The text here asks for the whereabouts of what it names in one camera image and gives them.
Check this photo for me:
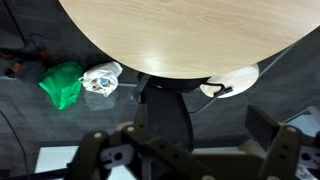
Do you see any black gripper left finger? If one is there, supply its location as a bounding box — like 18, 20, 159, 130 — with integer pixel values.
64, 124, 218, 180

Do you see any white plastic bag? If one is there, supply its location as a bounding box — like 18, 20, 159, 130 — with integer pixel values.
78, 60, 124, 98

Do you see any thin black floor cable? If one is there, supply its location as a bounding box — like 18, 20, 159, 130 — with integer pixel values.
0, 109, 30, 176

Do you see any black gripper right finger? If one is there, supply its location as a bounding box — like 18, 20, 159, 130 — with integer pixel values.
244, 104, 320, 180

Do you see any green plastic bag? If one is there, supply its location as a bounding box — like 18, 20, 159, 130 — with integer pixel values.
38, 61, 85, 111

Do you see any black table pedestal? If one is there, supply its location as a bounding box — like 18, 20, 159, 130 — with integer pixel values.
132, 73, 212, 155

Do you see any white round stool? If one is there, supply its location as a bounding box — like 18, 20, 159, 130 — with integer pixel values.
199, 64, 261, 100

